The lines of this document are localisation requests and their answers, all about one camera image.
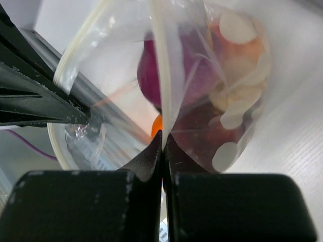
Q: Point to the purple red onion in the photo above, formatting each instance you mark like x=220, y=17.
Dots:
x=178, y=70

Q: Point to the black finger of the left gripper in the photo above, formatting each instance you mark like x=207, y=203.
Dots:
x=18, y=54
x=27, y=102

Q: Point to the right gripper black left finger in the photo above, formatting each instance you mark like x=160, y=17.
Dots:
x=121, y=205

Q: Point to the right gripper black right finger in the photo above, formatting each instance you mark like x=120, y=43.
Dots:
x=231, y=207

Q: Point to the clear zip top bag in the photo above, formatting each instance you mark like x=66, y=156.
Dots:
x=126, y=23

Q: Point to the dark red apple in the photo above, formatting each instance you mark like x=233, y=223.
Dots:
x=199, y=133

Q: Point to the yellow pink peach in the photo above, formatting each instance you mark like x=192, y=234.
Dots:
x=238, y=45

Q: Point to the white garlic bulb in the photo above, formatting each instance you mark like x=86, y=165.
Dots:
x=221, y=100

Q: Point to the orange fruit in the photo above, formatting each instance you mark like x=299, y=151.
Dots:
x=157, y=125

